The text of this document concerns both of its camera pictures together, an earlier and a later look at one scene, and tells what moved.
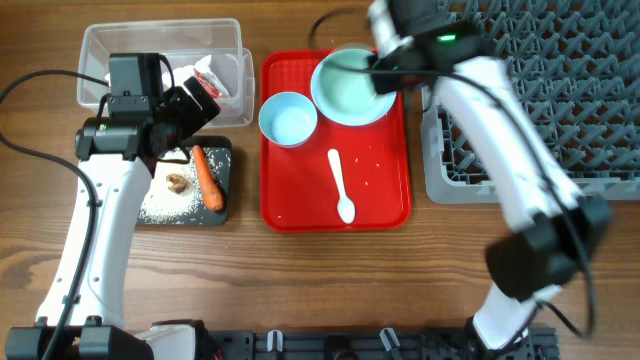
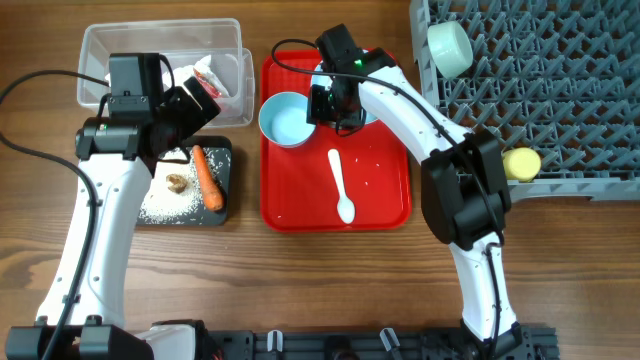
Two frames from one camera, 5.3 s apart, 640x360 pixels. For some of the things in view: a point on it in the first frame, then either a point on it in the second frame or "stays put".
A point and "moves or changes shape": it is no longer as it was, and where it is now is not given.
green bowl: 344,90 moves or changes shape
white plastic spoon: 345,209 stays put
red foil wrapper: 206,84 stays put
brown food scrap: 179,183 stays put
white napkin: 184,72 stays put
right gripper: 382,85 -> 316,114
